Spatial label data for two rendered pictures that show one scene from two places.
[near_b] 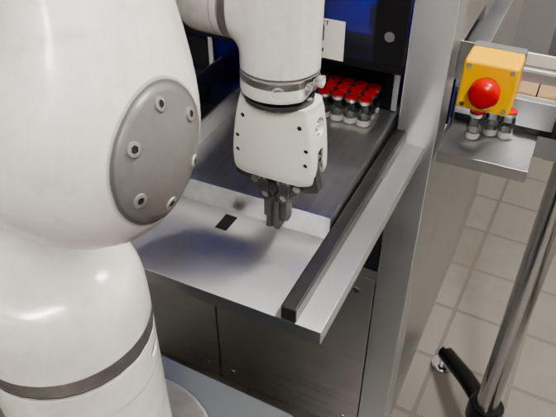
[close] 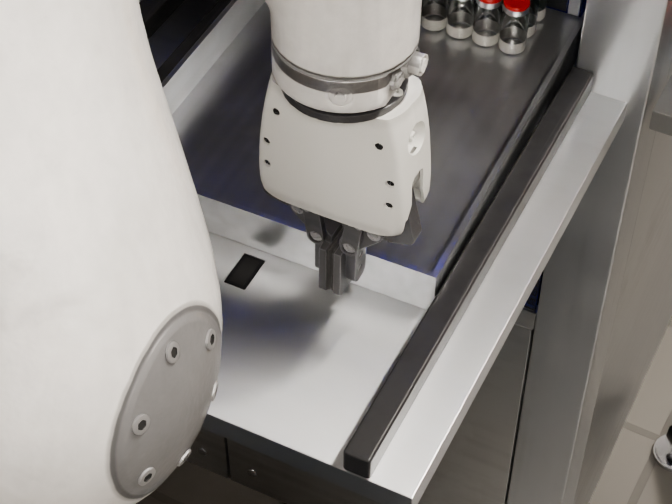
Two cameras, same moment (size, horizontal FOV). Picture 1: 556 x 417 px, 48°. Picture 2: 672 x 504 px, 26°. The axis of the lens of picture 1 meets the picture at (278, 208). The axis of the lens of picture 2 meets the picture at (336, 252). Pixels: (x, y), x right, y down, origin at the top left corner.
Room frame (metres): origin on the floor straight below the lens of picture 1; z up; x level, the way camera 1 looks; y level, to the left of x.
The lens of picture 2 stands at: (-0.05, 0.00, 1.63)
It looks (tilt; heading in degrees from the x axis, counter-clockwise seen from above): 48 degrees down; 1
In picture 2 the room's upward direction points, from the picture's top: straight up
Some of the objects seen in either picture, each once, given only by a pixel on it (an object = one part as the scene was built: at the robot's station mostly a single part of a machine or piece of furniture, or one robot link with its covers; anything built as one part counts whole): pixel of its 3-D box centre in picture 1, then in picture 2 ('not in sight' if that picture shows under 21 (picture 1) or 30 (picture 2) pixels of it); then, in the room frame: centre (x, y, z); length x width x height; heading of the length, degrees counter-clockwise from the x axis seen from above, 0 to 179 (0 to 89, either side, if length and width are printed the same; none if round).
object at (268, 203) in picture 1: (266, 195); (317, 235); (0.60, 0.01, 0.93); 0.03 x 0.03 x 0.07; 64
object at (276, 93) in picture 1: (281, 79); (348, 55); (0.60, 0.00, 1.09); 0.09 x 0.08 x 0.03; 64
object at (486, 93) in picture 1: (484, 92); not in sight; (0.75, -0.27, 1.00); 0.04 x 0.04 x 0.04; 64
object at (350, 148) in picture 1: (289, 138); (364, 86); (0.79, -0.02, 0.90); 0.34 x 0.26 x 0.04; 155
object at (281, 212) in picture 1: (290, 203); (363, 251); (0.59, -0.02, 0.93); 0.03 x 0.03 x 0.07; 64
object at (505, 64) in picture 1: (491, 78); not in sight; (0.79, -0.29, 1.00); 0.08 x 0.07 x 0.07; 154
